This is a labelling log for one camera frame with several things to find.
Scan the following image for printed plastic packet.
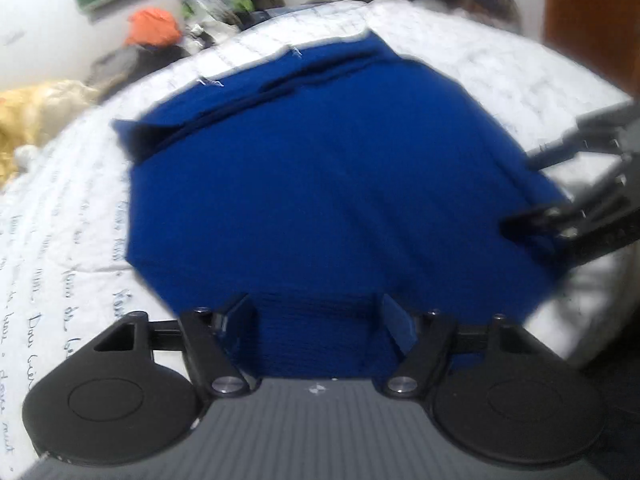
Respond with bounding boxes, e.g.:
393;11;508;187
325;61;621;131
175;0;238;52

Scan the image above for wooden door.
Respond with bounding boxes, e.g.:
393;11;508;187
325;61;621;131
542;0;640;77

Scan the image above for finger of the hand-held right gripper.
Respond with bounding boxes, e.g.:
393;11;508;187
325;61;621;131
525;102;640;169
499;154;640;267

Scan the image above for orange cloth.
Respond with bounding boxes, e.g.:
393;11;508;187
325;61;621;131
125;8;184;48

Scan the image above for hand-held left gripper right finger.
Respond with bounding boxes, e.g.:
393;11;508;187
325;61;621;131
382;294;547;401

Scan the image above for dark grey clothes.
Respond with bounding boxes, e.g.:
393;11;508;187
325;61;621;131
86;44;193;92

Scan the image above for yellow plush toy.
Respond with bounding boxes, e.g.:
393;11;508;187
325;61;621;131
0;80;103;189

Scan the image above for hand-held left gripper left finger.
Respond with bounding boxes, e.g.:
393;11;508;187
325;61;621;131
92;293;259;401

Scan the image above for blue garment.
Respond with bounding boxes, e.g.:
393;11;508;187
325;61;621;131
111;30;571;379

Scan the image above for white printed bed sheet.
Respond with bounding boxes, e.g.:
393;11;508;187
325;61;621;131
0;0;635;479

